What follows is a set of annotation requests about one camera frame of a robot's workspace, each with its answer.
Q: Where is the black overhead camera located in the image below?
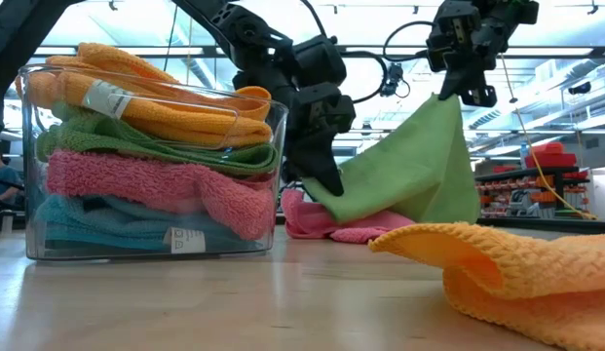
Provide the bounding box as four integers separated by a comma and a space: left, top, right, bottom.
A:
379, 61, 411, 98

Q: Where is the red object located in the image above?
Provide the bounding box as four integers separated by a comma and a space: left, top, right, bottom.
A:
523, 140, 580, 170

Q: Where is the green microfiber towel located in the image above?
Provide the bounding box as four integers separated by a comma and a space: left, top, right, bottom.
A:
36, 101, 281, 177
301, 94, 482, 225

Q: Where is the black shelf with orange bins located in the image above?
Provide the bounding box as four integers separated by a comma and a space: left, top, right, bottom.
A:
474, 165, 595, 219

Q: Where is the clear plastic bin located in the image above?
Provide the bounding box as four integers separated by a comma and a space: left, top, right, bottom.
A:
17, 62, 290, 263

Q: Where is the person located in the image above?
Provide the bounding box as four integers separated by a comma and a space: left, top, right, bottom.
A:
0, 145, 24, 206

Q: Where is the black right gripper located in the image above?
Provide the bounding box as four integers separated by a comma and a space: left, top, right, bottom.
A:
425, 0, 511, 109

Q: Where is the dark hanging cable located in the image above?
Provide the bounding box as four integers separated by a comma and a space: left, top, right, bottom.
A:
163, 4, 180, 74

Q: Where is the orange microfiber towel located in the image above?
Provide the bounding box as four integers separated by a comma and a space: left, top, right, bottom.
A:
368, 221, 605, 351
14, 42, 275, 150

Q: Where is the grey cabinet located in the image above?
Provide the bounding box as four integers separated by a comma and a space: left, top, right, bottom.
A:
589, 165, 605, 220

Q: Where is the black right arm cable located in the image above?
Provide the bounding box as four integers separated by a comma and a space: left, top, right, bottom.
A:
383, 19, 437, 63

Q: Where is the white ceiling vent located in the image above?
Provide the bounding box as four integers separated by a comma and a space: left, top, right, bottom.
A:
535, 58, 557, 85

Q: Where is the blue microfiber towel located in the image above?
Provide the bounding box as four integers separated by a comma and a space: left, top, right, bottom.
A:
33, 193, 264, 254

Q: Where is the yellowish hanging cable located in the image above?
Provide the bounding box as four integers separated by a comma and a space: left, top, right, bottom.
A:
184, 14, 195, 87

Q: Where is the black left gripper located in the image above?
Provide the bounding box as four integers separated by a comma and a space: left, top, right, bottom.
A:
282, 81, 358, 198

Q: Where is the pink microfiber towel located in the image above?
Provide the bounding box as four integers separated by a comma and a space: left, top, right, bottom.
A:
45, 148, 278, 242
281, 188, 416, 245

